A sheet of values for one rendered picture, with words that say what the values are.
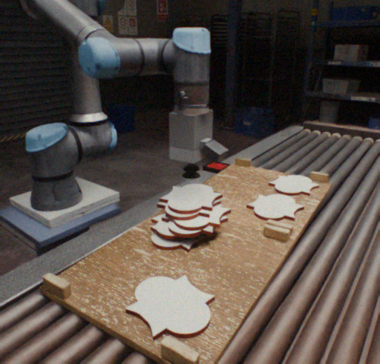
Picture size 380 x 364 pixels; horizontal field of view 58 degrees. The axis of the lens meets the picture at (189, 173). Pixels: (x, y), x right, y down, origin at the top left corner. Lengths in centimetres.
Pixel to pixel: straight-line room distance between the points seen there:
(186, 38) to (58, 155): 52
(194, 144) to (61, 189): 48
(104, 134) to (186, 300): 64
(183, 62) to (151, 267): 41
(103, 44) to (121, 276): 44
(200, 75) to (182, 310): 44
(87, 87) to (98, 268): 56
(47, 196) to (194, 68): 58
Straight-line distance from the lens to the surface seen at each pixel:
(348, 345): 65
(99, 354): 60
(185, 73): 72
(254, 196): 103
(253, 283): 69
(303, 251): 84
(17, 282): 79
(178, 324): 59
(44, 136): 103
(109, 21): 651
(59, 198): 107
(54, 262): 82
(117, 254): 77
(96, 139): 110
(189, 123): 72
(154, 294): 64
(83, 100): 109
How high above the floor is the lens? 136
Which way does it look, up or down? 21 degrees down
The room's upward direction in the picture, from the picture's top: straight up
